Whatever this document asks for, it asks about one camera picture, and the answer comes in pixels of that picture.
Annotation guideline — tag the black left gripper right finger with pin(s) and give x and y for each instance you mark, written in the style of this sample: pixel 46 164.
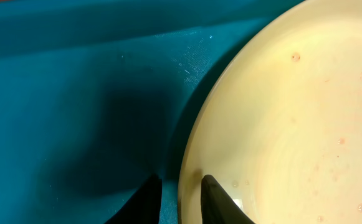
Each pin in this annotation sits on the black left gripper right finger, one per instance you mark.
pixel 217 207

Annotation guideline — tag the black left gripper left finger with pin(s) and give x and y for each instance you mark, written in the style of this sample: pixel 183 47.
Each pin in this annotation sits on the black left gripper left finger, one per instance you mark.
pixel 143 207

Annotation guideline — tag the yellow-green plate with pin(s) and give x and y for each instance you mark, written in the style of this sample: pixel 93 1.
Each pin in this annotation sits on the yellow-green plate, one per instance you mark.
pixel 281 130

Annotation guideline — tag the teal plastic tray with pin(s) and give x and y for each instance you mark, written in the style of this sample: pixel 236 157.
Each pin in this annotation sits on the teal plastic tray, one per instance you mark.
pixel 95 96

